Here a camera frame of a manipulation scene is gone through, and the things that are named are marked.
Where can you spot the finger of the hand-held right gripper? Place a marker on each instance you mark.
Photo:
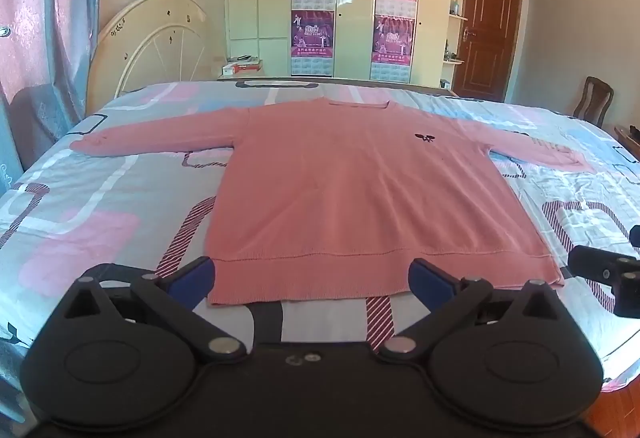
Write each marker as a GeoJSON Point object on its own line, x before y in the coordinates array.
{"type": "Point", "coordinates": [590, 260]}
{"type": "Point", "coordinates": [636, 237]}

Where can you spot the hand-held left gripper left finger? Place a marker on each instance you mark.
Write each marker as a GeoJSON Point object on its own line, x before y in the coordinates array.
{"type": "Point", "coordinates": [192, 279]}

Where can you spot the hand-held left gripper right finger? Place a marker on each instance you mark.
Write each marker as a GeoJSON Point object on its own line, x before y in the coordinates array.
{"type": "Point", "coordinates": [430, 280]}

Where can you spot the pink knit sweater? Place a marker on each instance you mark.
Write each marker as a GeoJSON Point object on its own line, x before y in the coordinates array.
{"type": "Point", "coordinates": [350, 193]}

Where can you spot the patterned bedsheet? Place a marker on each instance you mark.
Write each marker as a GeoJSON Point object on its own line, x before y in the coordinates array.
{"type": "Point", "coordinates": [100, 198]}

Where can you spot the dark wooden chair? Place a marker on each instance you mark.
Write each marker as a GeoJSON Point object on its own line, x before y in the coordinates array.
{"type": "Point", "coordinates": [592, 100]}

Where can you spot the wooden bed board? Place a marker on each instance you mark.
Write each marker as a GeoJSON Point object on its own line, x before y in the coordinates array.
{"type": "Point", "coordinates": [435, 89]}

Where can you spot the white and red box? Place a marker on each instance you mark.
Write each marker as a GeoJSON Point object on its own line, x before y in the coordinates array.
{"type": "Point", "coordinates": [242, 66]}

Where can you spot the cream round headboard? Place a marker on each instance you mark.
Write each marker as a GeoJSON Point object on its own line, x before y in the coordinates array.
{"type": "Point", "coordinates": [150, 48]}

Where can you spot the brown wooden door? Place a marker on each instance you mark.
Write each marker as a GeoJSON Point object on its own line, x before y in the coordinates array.
{"type": "Point", "coordinates": [492, 23]}

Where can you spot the cream corner shelf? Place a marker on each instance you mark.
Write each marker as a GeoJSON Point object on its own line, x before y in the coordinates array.
{"type": "Point", "coordinates": [457, 18]}

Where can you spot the small bottle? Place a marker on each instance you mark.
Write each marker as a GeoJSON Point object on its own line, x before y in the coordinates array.
{"type": "Point", "coordinates": [455, 6]}

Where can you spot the pink and blue sheer curtain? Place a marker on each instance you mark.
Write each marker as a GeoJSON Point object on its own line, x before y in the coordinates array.
{"type": "Point", "coordinates": [30, 18]}

